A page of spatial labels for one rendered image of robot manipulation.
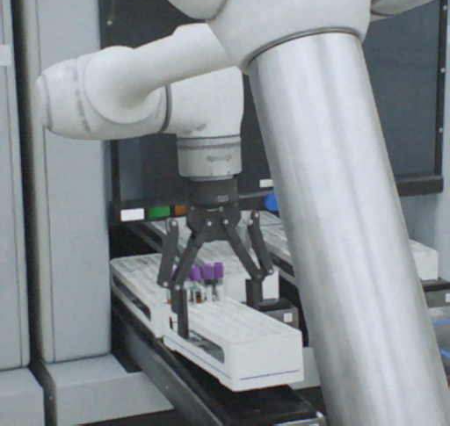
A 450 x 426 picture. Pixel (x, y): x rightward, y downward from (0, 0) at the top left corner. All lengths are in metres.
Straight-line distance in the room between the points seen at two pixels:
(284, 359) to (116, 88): 0.41
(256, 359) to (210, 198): 0.24
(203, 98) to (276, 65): 0.59
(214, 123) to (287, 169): 0.62
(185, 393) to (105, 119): 0.40
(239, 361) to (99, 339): 0.50
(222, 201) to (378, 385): 0.72
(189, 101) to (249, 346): 0.34
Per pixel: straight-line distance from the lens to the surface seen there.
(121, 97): 1.46
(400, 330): 0.93
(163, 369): 1.71
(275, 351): 1.50
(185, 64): 1.38
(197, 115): 1.56
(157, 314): 1.78
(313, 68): 0.97
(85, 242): 1.89
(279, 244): 2.12
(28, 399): 1.84
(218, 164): 1.59
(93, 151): 1.86
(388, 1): 1.10
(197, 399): 1.58
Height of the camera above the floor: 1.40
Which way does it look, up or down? 12 degrees down
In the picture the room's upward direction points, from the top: 1 degrees counter-clockwise
